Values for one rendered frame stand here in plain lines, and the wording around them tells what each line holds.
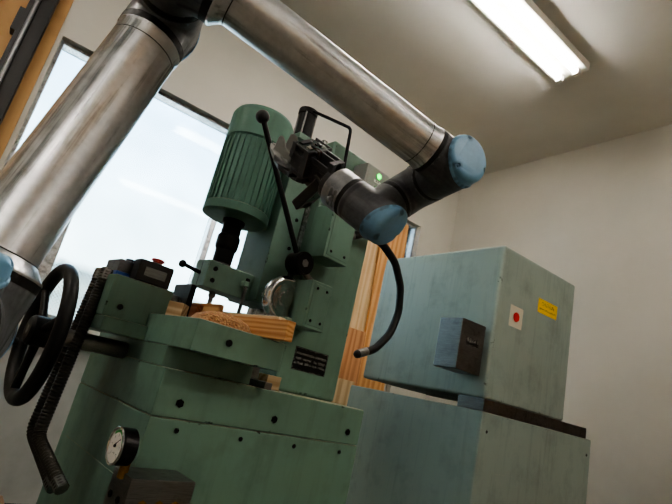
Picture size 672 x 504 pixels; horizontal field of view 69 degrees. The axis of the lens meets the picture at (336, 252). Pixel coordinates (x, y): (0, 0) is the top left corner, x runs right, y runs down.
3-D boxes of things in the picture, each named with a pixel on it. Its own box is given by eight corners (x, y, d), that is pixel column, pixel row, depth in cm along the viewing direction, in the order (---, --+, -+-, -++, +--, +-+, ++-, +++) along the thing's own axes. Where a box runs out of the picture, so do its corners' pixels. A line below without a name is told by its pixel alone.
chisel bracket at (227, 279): (187, 291, 124) (197, 259, 126) (233, 306, 132) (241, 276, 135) (201, 291, 118) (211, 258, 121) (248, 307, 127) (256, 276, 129)
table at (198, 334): (49, 319, 127) (58, 297, 128) (158, 346, 146) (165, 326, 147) (140, 337, 82) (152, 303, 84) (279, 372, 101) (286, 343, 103)
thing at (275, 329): (153, 322, 141) (158, 309, 142) (160, 324, 142) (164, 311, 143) (283, 340, 95) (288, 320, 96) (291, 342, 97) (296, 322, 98)
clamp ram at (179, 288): (141, 312, 117) (153, 276, 120) (169, 320, 122) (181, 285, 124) (157, 313, 111) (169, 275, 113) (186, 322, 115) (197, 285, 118)
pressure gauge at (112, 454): (97, 471, 83) (113, 422, 85) (119, 473, 85) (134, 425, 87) (110, 482, 78) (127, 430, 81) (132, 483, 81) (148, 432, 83)
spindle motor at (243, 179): (189, 211, 131) (222, 112, 139) (243, 236, 142) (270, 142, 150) (223, 203, 118) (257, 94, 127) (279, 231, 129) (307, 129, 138)
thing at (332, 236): (303, 257, 131) (316, 206, 135) (326, 268, 137) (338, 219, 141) (324, 255, 125) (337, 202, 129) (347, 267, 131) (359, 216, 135)
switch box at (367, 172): (342, 214, 142) (354, 165, 147) (365, 227, 149) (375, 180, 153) (357, 211, 138) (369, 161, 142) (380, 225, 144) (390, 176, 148)
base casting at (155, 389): (79, 381, 123) (92, 345, 125) (260, 413, 159) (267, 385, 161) (151, 416, 90) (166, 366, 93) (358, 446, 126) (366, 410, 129)
